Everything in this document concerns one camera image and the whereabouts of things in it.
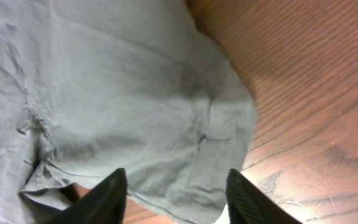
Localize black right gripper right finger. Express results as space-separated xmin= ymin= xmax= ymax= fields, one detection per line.
xmin=226 ymin=169 xmax=301 ymax=224

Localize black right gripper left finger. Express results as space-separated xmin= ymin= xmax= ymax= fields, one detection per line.
xmin=46 ymin=168 xmax=127 ymax=224

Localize grey shorts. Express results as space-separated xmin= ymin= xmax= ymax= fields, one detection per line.
xmin=0 ymin=0 xmax=257 ymax=223

